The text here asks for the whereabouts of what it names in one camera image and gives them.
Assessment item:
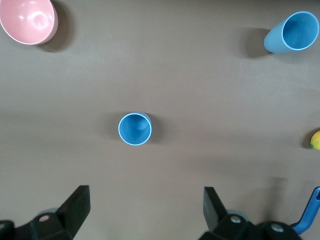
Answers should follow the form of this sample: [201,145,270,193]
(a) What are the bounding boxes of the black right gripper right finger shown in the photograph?
[199,186,261,240]

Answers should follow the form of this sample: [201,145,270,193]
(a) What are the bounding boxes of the pink bowl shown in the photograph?
[0,0,59,46]

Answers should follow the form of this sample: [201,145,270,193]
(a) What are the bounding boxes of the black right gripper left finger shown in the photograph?
[29,184,91,240]

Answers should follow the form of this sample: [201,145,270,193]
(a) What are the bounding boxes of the yellow lemon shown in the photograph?
[309,130,320,151]

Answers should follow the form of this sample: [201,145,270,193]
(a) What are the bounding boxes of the black pot with blue handle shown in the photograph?
[292,186,320,235]

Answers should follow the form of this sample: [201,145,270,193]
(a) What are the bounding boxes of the blue plastic cup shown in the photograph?
[117,111,153,147]
[264,10,320,55]

